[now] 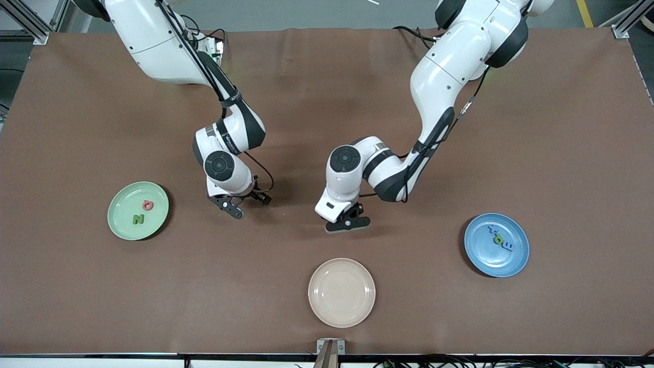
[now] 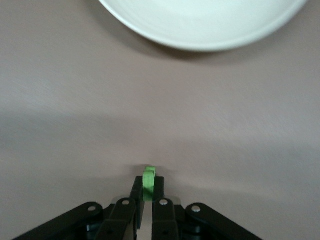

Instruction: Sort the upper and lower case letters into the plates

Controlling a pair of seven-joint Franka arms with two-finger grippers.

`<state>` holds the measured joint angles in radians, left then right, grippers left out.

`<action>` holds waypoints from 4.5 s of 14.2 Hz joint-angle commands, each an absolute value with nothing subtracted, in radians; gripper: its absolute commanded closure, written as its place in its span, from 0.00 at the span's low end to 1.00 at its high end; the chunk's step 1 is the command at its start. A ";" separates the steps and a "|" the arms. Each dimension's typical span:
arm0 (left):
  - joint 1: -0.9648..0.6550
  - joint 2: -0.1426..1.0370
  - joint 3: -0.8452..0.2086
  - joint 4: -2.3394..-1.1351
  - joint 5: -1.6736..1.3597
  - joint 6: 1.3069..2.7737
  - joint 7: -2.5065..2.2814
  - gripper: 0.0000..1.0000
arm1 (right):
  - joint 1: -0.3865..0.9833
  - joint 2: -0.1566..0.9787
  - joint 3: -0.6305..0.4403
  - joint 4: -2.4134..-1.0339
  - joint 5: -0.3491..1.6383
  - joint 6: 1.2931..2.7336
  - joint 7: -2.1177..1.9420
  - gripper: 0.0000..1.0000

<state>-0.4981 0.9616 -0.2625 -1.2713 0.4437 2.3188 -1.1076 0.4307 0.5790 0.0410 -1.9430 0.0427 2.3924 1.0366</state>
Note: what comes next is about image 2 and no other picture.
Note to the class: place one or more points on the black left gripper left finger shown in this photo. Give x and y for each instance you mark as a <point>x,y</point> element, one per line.
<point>117,217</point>

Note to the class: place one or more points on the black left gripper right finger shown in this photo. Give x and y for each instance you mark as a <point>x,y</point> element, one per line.
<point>165,220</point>

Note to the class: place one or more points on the brown table mat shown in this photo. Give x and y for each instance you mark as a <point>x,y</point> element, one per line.
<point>75,100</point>

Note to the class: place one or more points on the cream plate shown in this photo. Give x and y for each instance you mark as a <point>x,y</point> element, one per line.
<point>200,22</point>

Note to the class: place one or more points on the green bar-shaped lowercase letter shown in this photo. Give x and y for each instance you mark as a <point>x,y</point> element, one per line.
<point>148,183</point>

